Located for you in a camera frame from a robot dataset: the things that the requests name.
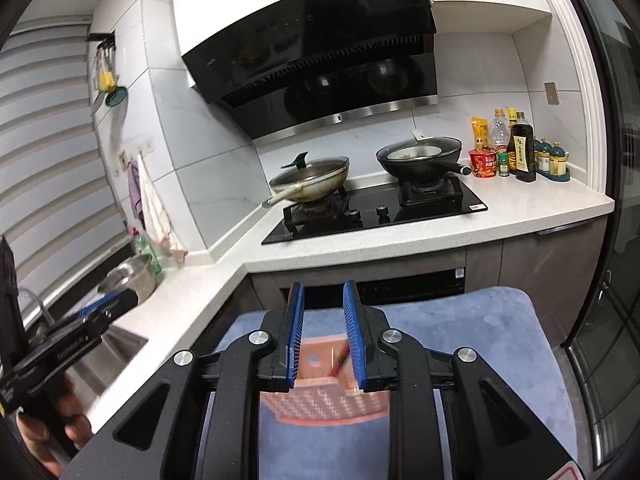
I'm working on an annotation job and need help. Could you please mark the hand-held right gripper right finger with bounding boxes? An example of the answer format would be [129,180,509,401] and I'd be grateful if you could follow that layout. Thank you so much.
[341,280,538,480]

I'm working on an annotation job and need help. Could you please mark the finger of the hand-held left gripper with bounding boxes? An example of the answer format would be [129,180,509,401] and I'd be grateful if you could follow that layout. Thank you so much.
[102,287,139,317]
[70,302,115,335]

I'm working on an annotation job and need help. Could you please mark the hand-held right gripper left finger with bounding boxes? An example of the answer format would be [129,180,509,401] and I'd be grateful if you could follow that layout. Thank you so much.
[112,281,306,480]

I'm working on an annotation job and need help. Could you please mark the pink perforated utensil holder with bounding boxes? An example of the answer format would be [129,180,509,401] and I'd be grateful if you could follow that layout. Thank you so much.
[259,337,391,427]

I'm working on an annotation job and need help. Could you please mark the person's left hand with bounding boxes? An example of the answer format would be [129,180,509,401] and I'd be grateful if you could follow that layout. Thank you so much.
[15,377,95,477]

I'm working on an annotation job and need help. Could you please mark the steel basin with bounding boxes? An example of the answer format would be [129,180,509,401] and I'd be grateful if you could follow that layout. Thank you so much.
[97,254,157,306]

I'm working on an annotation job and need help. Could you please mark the steel sink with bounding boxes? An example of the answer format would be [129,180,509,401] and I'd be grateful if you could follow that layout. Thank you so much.
[60,325,148,396]

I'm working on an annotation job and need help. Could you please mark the steel faucet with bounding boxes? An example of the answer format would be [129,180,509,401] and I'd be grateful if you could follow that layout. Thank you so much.
[17,290,51,331]

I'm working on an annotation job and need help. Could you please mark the green dish soap bottle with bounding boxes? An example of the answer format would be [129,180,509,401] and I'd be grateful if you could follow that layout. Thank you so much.
[131,227,163,276]

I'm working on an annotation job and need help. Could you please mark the hanging towels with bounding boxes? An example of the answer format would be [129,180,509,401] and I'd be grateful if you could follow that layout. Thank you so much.
[136,156,188,266]

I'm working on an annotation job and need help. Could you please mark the purple hanging cloth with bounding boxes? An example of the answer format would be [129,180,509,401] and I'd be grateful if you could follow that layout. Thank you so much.
[127,160,146,221]

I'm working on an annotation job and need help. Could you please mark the black gas stove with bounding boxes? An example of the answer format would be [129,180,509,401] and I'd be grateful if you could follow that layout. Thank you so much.
[261,177,488,246]

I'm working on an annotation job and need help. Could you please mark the blue fleece blanket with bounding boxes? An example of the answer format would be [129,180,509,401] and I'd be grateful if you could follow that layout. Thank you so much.
[197,285,573,480]

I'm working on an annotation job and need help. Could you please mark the beige wok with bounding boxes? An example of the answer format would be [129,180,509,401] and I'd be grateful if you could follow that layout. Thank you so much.
[262,160,351,209]

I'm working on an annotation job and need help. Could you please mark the white window blind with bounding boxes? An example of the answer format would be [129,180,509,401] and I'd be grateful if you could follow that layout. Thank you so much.
[0,17,128,326]

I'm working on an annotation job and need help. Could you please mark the glass lid with black knob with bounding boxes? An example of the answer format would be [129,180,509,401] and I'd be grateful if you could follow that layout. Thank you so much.
[270,152,349,188]

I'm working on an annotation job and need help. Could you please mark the black wok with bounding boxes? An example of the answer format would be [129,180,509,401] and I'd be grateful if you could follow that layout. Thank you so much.
[376,137,472,184]

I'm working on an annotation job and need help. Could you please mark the dark base cabinet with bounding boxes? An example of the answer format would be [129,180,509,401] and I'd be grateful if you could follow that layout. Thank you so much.
[247,220,608,348]

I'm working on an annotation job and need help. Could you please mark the red instant noodle cup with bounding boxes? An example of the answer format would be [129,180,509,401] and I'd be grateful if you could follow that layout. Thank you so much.
[468,147,499,179]

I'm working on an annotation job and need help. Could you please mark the dark soy sauce bottle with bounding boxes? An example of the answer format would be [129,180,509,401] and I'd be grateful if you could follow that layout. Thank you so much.
[506,112,537,182]

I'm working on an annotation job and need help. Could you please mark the clear plastic bottle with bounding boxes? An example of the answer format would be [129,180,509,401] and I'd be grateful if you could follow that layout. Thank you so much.
[489,109,511,153]

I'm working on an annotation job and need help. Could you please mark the green seasoning jar set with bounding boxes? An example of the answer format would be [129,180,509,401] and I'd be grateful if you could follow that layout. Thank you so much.
[532,136,571,182]

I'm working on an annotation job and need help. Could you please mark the black-framed glass door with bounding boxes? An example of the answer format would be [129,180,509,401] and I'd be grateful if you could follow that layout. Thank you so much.
[565,0,640,480]

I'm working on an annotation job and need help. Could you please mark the black range hood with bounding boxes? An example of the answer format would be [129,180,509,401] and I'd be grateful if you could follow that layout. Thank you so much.
[180,0,440,141]

